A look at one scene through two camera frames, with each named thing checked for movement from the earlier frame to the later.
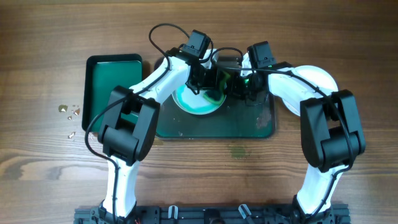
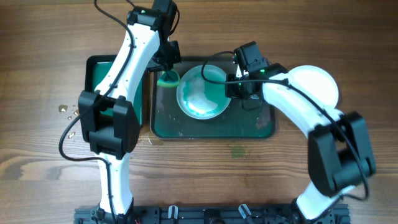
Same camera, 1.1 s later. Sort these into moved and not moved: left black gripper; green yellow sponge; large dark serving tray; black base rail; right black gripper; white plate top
Moved: left black gripper; green yellow sponge; white plate top
Not moved: black base rail; right black gripper; large dark serving tray
